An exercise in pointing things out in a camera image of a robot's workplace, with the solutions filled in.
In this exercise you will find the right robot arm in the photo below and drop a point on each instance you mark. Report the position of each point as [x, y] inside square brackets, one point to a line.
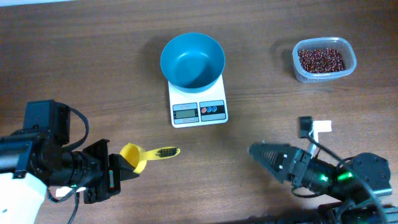
[355, 182]

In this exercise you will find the blue plastic bowl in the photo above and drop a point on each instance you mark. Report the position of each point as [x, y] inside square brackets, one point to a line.
[192, 62]

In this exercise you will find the clear plastic container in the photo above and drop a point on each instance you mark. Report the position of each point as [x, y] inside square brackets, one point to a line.
[337, 43]

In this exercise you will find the yellow measuring scoop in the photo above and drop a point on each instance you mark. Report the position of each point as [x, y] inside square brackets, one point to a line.
[138, 156]

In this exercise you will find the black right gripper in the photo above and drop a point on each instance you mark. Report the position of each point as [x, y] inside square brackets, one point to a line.
[296, 167]

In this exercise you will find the white digital kitchen scale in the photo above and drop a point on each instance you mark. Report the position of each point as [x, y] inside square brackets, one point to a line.
[198, 109]

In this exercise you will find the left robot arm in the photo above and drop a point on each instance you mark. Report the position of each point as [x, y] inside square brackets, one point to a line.
[39, 162]

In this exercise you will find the red beans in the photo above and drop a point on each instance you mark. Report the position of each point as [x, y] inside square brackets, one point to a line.
[321, 60]

